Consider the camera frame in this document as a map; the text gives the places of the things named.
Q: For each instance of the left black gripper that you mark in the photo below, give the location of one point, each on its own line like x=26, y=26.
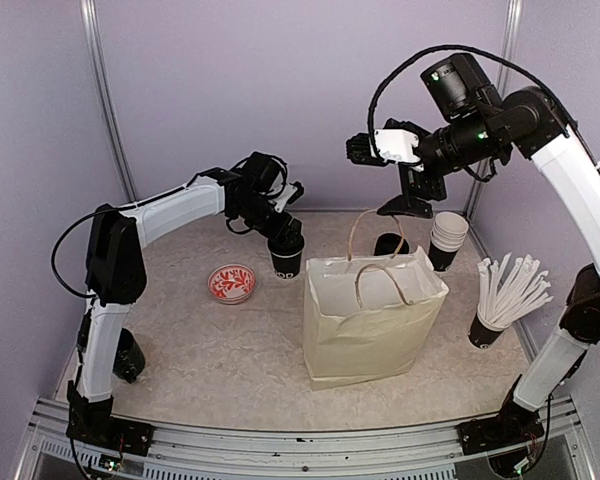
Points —
x=278, y=228

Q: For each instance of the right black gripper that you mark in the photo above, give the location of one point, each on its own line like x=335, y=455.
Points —
x=414, y=182

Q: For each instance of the stack of paper cups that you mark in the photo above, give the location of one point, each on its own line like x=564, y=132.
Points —
x=447, y=236

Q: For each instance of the beige paper bag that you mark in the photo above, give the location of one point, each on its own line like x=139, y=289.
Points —
x=366, y=318

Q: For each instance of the black lid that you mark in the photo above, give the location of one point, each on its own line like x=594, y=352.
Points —
x=286, y=247

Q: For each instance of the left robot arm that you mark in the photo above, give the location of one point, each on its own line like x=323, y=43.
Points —
x=256, y=190

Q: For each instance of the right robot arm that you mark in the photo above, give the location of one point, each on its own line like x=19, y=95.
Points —
x=492, y=106

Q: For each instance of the stack of black lids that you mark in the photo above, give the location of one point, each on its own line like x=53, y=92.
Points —
x=391, y=244

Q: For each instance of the red white patterned bowl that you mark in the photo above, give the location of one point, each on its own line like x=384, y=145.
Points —
x=232, y=284

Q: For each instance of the bundle of white straws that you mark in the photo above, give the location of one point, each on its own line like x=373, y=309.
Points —
x=509, y=291

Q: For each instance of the cup holding straws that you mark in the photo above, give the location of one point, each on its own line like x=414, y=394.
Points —
x=481, y=334

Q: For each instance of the dark green black can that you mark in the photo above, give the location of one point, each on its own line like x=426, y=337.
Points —
x=129, y=359

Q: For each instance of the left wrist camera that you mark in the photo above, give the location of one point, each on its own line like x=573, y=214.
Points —
x=289, y=195

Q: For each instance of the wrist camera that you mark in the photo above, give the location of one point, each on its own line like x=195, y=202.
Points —
x=289, y=195
x=386, y=146

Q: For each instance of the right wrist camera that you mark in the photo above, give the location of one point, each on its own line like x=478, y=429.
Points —
x=386, y=146

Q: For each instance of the right corner metal post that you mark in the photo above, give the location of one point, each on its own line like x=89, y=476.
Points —
x=508, y=51

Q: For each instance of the corner metal post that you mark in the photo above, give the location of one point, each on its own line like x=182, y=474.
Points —
x=94, y=42
x=508, y=51

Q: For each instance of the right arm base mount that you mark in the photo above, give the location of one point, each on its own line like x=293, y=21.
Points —
x=511, y=425

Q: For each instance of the aluminium front rail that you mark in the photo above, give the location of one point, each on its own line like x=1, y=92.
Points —
x=427, y=451

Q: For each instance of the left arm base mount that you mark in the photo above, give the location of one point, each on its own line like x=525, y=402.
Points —
x=110, y=432

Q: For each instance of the left corner metal post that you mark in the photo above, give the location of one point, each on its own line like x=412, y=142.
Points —
x=94, y=42

